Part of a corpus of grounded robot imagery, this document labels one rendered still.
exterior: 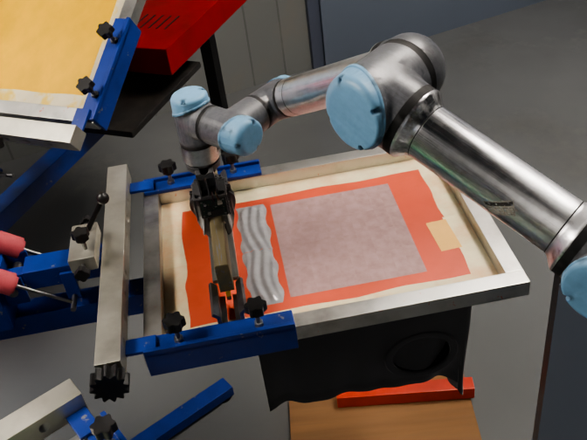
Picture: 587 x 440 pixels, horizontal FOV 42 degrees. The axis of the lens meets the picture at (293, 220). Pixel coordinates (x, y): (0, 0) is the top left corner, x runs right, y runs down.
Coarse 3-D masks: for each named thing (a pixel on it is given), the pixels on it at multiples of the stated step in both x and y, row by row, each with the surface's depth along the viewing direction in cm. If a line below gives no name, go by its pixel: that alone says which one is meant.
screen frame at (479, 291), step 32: (320, 160) 197; (352, 160) 196; (384, 160) 197; (160, 224) 185; (480, 224) 169; (160, 256) 174; (512, 256) 160; (160, 288) 165; (448, 288) 155; (480, 288) 154; (512, 288) 154; (160, 320) 157; (320, 320) 152; (352, 320) 153; (384, 320) 154
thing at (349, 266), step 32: (416, 224) 177; (288, 256) 174; (320, 256) 172; (352, 256) 171; (384, 256) 170; (416, 256) 169; (448, 256) 168; (192, 288) 169; (288, 288) 165; (320, 288) 164; (352, 288) 163; (384, 288) 162; (192, 320) 161
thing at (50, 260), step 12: (48, 252) 171; (60, 252) 170; (24, 264) 168; (36, 264) 168; (48, 264) 167; (60, 264) 167; (24, 276) 166; (36, 276) 167; (48, 276) 167; (96, 276) 169; (36, 288) 169
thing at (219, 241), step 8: (216, 224) 163; (224, 224) 169; (216, 232) 161; (224, 232) 163; (216, 240) 160; (224, 240) 160; (216, 248) 158; (224, 248) 157; (216, 256) 156; (224, 256) 155; (216, 264) 154; (224, 264) 154; (216, 272) 154; (224, 272) 155; (224, 280) 156; (232, 280) 158; (224, 288) 158; (232, 288) 158
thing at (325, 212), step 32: (320, 192) 192; (352, 192) 190; (384, 192) 189; (416, 192) 187; (192, 224) 187; (288, 224) 183; (320, 224) 181; (352, 224) 180; (384, 224) 179; (192, 256) 177
